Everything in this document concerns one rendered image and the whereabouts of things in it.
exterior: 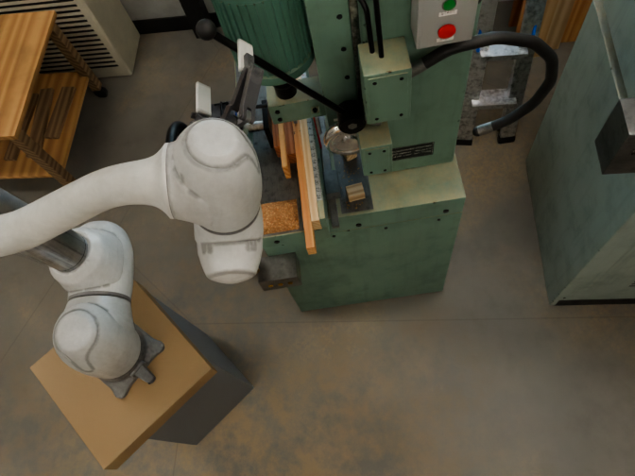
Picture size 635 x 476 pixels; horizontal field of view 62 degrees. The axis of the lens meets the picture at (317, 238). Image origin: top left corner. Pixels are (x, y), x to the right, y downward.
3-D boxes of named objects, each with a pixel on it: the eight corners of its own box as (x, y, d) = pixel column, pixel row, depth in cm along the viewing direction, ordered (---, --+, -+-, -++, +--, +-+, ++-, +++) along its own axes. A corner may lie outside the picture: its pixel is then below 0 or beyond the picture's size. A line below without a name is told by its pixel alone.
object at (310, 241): (286, 58, 154) (283, 47, 150) (293, 56, 154) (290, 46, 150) (308, 254, 128) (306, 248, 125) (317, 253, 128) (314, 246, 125)
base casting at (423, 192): (251, 118, 171) (244, 100, 162) (431, 86, 166) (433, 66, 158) (260, 246, 152) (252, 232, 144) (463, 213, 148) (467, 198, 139)
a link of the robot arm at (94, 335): (80, 383, 140) (34, 370, 120) (86, 315, 147) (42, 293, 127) (141, 377, 140) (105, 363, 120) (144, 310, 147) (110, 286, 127)
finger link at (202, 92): (211, 115, 101) (209, 118, 102) (211, 87, 104) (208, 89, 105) (197, 110, 99) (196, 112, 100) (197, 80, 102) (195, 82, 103)
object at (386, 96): (361, 94, 114) (356, 43, 101) (403, 87, 114) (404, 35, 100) (368, 127, 111) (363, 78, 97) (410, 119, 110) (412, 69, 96)
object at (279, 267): (261, 267, 168) (255, 258, 161) (300, 261, 167) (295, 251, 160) (263, 292, 165) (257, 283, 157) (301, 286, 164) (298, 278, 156)
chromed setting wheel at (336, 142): (325, 151, 132) (318, 122, 121) (375, 143, 131) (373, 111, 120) (327, 161, 131) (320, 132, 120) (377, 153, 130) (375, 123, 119)
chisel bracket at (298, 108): (272, 106, 137) (265, 84, 129) (326, 96, 136) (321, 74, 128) (274, 129, 134) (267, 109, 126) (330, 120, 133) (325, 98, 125)
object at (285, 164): (279, 110, 147) (275, 97, 142) (283, 110, 147) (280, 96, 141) (285, 178, 138) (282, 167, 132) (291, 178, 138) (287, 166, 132)
